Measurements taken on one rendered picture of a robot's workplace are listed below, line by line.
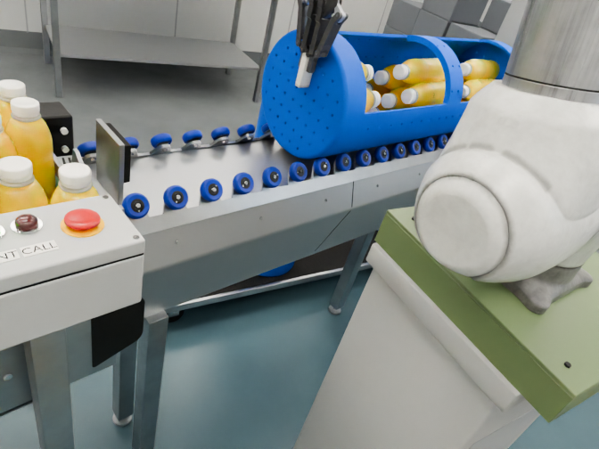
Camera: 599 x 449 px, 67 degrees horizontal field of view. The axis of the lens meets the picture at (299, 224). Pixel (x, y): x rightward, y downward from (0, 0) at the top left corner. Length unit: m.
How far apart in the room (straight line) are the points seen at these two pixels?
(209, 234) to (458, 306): 0.48
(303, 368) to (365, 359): 0.97
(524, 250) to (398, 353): 0.41
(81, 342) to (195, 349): 1.07
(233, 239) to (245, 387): 0.90
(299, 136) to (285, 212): 0.18
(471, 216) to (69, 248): 0.40
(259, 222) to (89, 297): 0.51
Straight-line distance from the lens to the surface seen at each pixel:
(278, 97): 1.12
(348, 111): 0.98
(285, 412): 1.74
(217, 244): 0.94
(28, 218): 0.55
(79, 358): 0.82
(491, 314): 0.68
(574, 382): 0.67
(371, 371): 0.91
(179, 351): 1.82
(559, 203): 0.49
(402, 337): 0.82
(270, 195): 0.98
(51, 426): 0.78
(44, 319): 0.56
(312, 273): 2.03
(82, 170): 0.67
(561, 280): 0.77
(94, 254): 0.52
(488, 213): 0.45
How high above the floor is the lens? 1.44
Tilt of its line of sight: 34 degrees down
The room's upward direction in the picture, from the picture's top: 17 degrees clockwise
